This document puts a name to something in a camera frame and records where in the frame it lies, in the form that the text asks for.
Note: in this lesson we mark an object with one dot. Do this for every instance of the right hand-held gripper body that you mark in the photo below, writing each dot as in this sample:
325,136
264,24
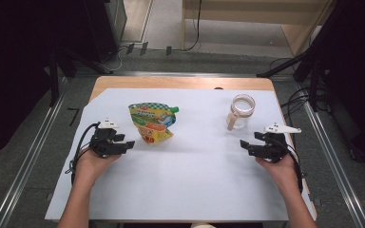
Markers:
275,148

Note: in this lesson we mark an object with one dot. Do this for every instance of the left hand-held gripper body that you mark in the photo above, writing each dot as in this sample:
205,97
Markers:
103,142

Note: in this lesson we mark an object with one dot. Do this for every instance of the clear glass cup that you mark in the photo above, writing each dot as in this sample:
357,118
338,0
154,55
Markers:
240,110

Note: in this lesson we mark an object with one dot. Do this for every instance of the yellow green spout pouch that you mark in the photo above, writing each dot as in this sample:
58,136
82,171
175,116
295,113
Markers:
152,123

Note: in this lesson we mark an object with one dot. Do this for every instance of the person's right hand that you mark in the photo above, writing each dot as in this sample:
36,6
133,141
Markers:
283,174

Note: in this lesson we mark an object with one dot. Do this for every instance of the person's left hand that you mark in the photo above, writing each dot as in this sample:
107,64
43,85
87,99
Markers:
88,167

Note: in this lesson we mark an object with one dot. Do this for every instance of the white paper sheet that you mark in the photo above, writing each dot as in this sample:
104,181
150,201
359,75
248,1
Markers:
187,177

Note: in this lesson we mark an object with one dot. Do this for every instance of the black metal stand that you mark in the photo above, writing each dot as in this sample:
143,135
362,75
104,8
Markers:
54,82
313,85

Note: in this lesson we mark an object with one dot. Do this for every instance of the pale rounded object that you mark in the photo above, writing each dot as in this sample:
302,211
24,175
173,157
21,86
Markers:
202,225

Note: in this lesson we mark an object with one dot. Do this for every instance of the dark curtain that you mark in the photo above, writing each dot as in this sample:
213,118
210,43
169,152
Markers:
361,79
9,79

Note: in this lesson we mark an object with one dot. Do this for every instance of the dark cabinet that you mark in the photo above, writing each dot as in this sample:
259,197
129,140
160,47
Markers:
114,25

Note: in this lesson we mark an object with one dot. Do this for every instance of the light wooden furniture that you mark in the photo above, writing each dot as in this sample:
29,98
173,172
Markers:
234,17

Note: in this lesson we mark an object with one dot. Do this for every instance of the metal floor rail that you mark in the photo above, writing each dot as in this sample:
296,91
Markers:
171,74
328,148
28,164

